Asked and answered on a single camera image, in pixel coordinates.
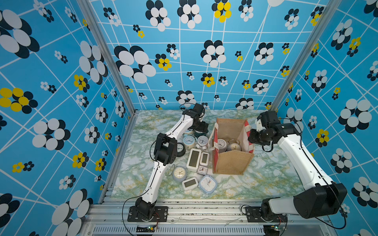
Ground grey round beige-face clock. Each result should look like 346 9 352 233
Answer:
227 139 242 151

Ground white twin-bell alarm clock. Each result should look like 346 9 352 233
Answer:
218 139 228 153

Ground light blue square alarm clock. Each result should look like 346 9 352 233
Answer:
198 175 218 195

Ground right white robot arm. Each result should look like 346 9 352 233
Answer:
248 111 347 221

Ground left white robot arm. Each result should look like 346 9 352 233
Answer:
135 103 208 219

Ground white bell alarm clock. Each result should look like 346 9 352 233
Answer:
196 135 209 150

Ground cream blue round clock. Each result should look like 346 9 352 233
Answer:
183 135 196 149

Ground black round alarm clock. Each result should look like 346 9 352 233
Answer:
177 143 186 157

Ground small white digital clock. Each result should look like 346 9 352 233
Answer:
199 152 210 167

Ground large white digital clock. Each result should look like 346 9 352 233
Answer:
186 148 202 172

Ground small clear square clock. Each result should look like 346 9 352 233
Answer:
197 165 208 176

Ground lowest white digital clock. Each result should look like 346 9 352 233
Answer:
182 177 198 191

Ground right green circuit board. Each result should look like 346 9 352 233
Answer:
263 225 280 236

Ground green circuit board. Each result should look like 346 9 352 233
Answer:
136 225 158 233
263 225 280 236

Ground grey round clock wire handle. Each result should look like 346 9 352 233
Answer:
168 164 188 183

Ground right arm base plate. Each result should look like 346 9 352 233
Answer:
243 206 287 223

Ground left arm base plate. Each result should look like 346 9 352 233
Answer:
127 206 168 223

